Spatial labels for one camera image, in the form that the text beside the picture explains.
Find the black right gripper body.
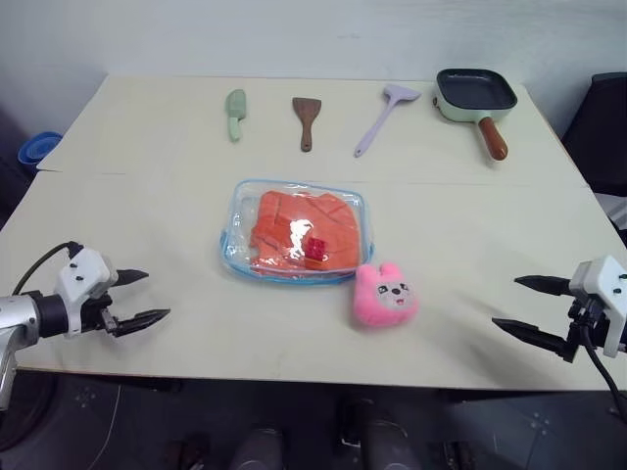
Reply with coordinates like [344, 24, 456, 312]
[562, 295, 614, 364]

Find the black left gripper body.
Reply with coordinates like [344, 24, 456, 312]
[79, 284, 121, 339]

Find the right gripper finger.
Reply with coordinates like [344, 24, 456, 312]
[513, 274, 574, 299]
[491, 317, 572, 357]

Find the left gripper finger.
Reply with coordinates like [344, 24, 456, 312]
[110, 307, 171, 340]
[114, 267, 151, 290]

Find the clear pouch with orange cloth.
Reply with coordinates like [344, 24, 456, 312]
[217, 178, 378, 290]

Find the orange cloth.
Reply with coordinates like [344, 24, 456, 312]
[248, 189, 362, 276]

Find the pink plush toy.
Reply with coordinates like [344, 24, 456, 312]
[349, 261, 420, 329]

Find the black chair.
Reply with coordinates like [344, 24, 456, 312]
[559, 71, 627, 198]

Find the red toy brick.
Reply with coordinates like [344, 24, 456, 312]
[304, 236, 330, 270]

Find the green toy knife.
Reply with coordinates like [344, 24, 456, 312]
[223, 88, 250, 144]

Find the green square frying pan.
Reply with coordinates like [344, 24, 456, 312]
[432, 68, 519, 163]

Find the purple silicone spatula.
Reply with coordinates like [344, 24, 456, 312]
[353, 83, 423, 160]

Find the brown wooden spatula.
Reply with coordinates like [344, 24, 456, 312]
[291, 96, 323, 154]

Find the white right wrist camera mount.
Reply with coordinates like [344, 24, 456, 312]
[568, 254, 627, 359]

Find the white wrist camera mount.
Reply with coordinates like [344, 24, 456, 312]
[55, 247, 120, 339]
[568, 254, 627, 359]

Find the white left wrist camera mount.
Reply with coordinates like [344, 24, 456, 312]
[55, 247, 120, 339]

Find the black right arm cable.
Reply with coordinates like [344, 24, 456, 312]
[582, 336, 627, 413]

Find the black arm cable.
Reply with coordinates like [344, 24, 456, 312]
[582, 336, 627, 413]
[11, 240, 80, 298]

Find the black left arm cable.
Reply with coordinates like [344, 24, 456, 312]
[11, 240, 80, 298]

